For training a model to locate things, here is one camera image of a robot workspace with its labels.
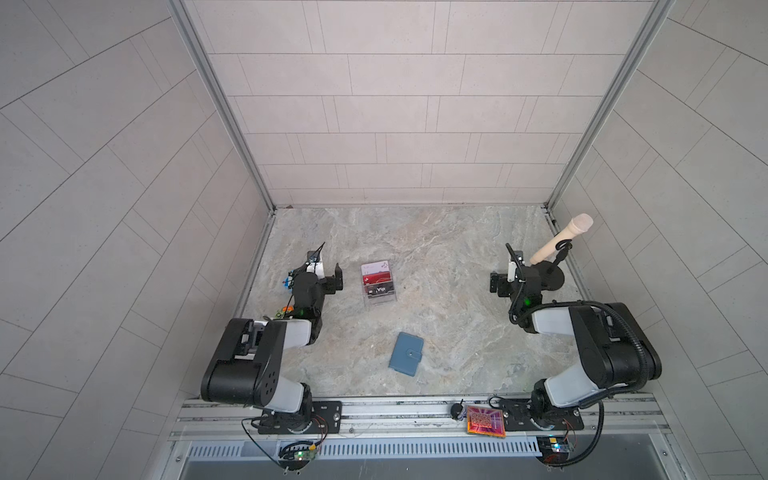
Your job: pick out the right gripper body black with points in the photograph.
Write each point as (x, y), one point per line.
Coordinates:
(501, 282)

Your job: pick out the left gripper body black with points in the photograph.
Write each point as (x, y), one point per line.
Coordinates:
(330, 279)

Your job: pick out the blue card holder wallet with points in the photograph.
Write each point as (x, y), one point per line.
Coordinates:
(407, 354)

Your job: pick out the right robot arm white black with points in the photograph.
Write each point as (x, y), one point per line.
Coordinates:
(614, 354)

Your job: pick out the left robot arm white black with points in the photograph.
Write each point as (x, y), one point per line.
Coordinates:
(245, 368)

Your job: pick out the pink orange patterned card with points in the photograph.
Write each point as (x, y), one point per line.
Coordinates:
(485, 421)

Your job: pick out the blue toy car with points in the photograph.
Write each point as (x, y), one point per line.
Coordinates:
(289, 281)

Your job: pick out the green orange toy car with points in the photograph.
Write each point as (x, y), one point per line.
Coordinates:
(284, 312)

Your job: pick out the beige microphone on stand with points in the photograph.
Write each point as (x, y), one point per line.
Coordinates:
(555, 249)

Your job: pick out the small black knob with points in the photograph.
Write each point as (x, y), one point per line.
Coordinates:
(457, 411)

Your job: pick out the right green circuit board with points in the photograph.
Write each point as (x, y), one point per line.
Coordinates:
(553, 449)

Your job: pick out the green circuit board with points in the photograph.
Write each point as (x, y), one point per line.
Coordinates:
(553, 449)
(297, 455)

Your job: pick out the left green circuit board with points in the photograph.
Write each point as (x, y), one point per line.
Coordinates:
(297, 455)

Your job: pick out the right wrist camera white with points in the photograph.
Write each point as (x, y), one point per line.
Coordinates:
(513, 265)

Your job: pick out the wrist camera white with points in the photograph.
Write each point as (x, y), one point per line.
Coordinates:
(314, 264)
(513, 265)

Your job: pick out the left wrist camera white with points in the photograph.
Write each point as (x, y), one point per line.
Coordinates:
(314, 264)

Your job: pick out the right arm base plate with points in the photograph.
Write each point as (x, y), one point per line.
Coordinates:
(527, 415)

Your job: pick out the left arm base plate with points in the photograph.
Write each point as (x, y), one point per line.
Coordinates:
(322, 417)

